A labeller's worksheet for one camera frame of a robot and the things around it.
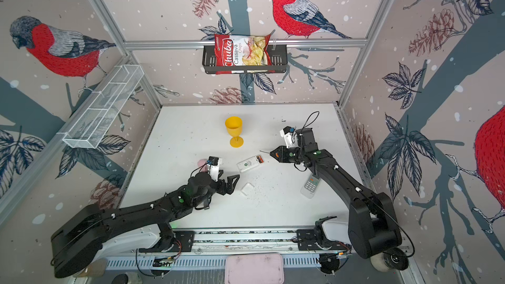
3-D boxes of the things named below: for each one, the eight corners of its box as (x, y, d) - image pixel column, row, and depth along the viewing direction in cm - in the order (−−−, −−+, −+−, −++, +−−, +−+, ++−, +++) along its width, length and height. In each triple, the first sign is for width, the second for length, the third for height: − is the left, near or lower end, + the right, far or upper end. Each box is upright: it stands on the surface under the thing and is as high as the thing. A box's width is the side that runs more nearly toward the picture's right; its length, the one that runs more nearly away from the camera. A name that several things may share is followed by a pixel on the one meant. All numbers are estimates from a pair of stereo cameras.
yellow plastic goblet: (228, 147, 104) (224, 128, 91) (229, 136, 108) (225, 116, 96) (243, 147, 103) (240, 128, 91) (243, 136, 108) (241, 116, 95)
